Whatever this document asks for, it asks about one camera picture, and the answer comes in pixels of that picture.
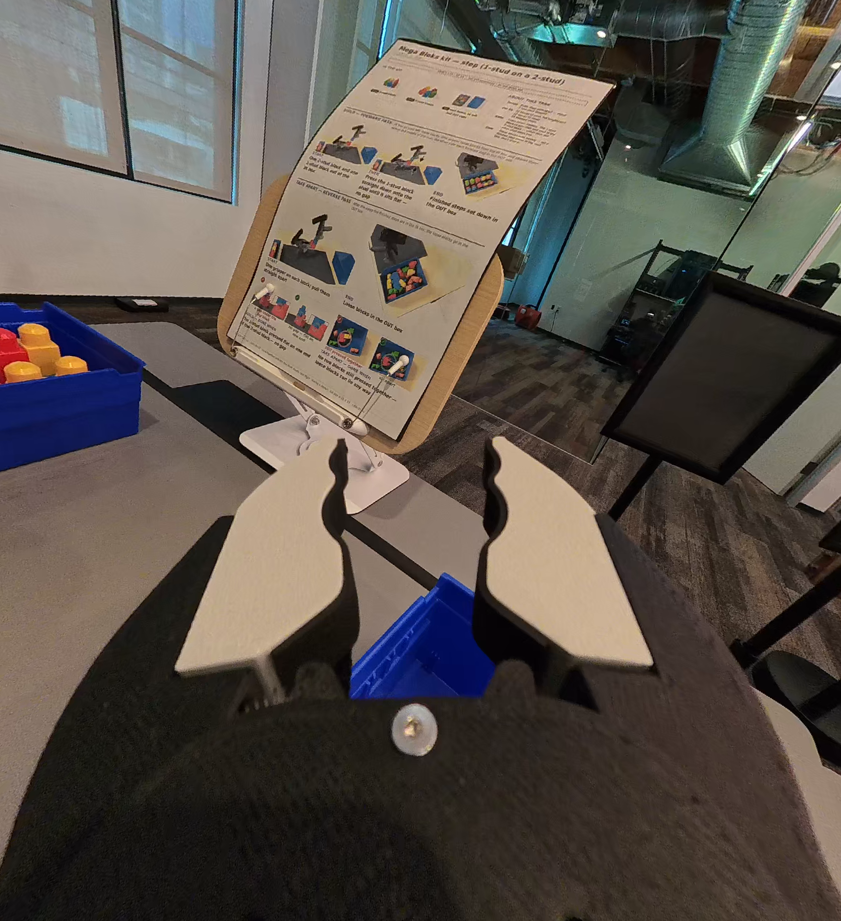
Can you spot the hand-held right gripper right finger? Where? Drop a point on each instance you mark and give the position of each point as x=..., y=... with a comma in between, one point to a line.
x=564, y=575

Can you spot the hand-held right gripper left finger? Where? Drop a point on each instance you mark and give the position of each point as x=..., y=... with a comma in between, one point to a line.
x=269, y=575

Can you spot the blue plastic bin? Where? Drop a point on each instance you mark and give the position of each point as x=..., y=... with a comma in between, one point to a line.
x=413, y=647

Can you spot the plain blue object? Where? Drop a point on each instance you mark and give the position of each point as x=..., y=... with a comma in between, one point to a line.
x=46, y=424

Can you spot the pile of toy blocks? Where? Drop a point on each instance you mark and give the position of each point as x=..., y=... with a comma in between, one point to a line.
x=24, y=356

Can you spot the white stand base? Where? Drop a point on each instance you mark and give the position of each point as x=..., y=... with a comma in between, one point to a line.
x=276, y=442

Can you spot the black mat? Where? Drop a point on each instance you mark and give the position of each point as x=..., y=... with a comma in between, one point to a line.
x=226, y=410

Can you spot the red floor fan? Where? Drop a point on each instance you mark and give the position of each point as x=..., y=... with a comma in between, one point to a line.
x=528, y=318

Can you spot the black equipment rack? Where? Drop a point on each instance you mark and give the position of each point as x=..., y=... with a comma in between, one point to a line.
x=658, y=309

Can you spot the small black floor device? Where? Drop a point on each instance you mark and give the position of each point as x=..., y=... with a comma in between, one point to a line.
x=141, y=303

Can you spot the instruction sheet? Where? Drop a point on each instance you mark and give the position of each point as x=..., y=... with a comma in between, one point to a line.
x=427, y=180

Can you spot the window with blinds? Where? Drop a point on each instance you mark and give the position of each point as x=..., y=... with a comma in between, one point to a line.
x=67, y=72

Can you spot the silver ceiling duct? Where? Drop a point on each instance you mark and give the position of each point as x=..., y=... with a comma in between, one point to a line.
x=744, y=86

